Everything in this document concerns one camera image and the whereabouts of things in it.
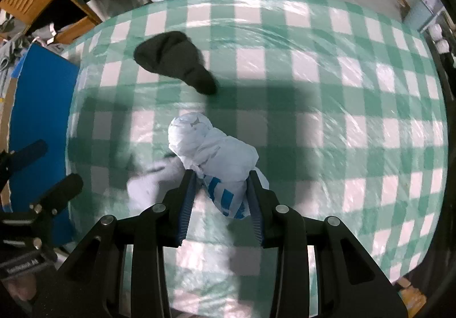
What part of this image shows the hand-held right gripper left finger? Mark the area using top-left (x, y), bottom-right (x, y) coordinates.
top-left (34, 169), bottom-right (198, 318)

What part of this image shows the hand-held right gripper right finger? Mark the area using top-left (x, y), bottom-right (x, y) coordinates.
top-left (246, 168), bottom-right (408, 318)

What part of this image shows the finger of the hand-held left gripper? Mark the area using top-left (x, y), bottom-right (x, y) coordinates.
top-left (30, 173), bottom-right (85, 223)
top-left (0, 140), bottom-right (49, 180)

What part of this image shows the white blue-striped sock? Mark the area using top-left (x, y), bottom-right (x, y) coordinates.
top-left (167, 112), bottom-right (270, 221)

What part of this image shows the blue-rimmed cardboard shoe box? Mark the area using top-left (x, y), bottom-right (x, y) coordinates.
top-left (0, 43), bottom-right (81, 244)

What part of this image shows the person's left hand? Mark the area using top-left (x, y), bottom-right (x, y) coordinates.
top-left (0, 273), bottom-right (40, 309)

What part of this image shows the white cloth with green trim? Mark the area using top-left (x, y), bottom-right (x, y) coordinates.
top-left (126, 157), bottom-right (186, 220)

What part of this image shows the grey printed hoodie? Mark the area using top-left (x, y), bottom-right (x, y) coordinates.
top-left (0, 11), bottom-right (59, 71)

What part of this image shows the green white checked tablecloth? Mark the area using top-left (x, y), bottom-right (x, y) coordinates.
top-left (66, 0), bottom-right (450, 318)

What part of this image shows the black sock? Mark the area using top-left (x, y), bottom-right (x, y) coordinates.
top-left (133, 30), bottom-right (219, 96)

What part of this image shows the tan carton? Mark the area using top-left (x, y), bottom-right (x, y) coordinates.
top-left (394, 277), bottom-right (427, 306)

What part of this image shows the shoe rack with shoes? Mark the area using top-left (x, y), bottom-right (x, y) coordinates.
top-left (426, 8), bottom-right (456, 98)

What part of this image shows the pale waste bin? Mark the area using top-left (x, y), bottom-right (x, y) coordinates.
top-left (402, 0), bottom-right (447, 32)

